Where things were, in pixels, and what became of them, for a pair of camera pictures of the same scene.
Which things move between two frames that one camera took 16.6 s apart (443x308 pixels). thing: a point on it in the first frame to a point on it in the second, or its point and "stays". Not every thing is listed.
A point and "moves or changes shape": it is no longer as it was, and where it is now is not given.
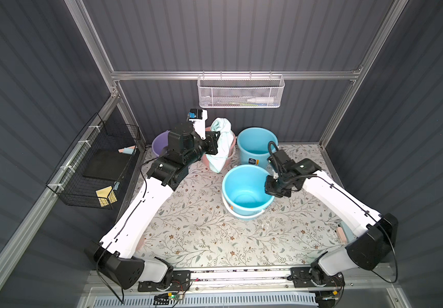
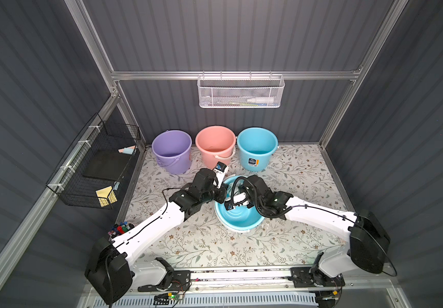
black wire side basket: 90,174 stays
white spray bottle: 262,99 stays
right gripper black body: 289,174 to 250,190
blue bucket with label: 253,145 stays
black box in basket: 108,163 stays
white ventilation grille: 253,301 stays
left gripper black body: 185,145 to 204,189
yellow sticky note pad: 106,196 stays
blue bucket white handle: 243,192 moves or changes shape
